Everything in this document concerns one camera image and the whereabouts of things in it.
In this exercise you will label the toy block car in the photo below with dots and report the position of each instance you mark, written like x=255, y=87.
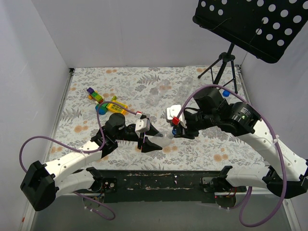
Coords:
x=94, y=95

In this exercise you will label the clear bottle blue label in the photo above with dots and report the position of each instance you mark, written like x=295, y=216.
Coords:
x=226, y=93

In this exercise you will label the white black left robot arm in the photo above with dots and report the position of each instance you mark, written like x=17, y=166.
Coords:
x=43, y=183

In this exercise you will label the yellow window toy block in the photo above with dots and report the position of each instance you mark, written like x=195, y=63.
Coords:
x=115, y=108

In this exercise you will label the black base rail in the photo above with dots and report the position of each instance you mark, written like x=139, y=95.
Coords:
x=159, y=186

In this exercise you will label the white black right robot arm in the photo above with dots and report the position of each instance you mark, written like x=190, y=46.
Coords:
x=244, y=122

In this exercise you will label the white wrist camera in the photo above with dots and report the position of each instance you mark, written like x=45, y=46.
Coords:
x=173, y=117
x=142, y=125

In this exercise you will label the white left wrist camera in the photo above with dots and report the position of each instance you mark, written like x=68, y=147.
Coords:
x=142, y=125

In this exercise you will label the green blue toy blocks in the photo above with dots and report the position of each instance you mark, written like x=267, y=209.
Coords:
x=103, y=109

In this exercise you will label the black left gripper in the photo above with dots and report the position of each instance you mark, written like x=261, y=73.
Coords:
x=140, y=139

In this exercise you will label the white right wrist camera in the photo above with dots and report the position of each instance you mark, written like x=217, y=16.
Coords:
x=173, y=117

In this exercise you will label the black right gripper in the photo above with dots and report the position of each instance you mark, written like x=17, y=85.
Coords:
x=181, y=130

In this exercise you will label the black music stand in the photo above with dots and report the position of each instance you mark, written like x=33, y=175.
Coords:
x=263, y=28

